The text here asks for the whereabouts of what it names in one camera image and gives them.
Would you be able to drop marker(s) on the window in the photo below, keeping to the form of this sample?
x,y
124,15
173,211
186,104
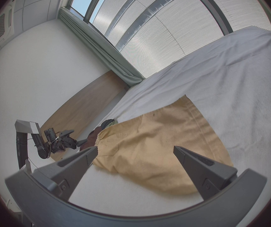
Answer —
x,y
173,32

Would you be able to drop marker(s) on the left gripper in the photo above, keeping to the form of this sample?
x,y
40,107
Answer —
x,y
68,142

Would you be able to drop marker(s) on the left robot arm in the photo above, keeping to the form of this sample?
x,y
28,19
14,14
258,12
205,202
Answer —
x,y
25,126

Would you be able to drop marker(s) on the bed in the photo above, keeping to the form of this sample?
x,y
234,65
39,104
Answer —
x,y
232,79

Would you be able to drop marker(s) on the green garment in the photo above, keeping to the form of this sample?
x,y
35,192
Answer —
x,y
115,122

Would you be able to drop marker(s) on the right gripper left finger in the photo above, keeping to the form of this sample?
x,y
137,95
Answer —
x,y
71,174

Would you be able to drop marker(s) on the maroon garment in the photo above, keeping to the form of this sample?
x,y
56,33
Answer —
x,y
93,136

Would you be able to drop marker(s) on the grey-green curtain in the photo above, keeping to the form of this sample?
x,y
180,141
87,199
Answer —
x,y
97,46

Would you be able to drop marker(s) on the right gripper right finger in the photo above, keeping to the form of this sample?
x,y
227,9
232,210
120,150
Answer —
x,y
204,174

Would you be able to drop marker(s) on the tan shorts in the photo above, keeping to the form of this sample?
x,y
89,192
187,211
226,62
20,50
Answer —
x,y
161,138

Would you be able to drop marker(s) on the dark blue garment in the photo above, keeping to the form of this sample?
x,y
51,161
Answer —
x,y
107,124

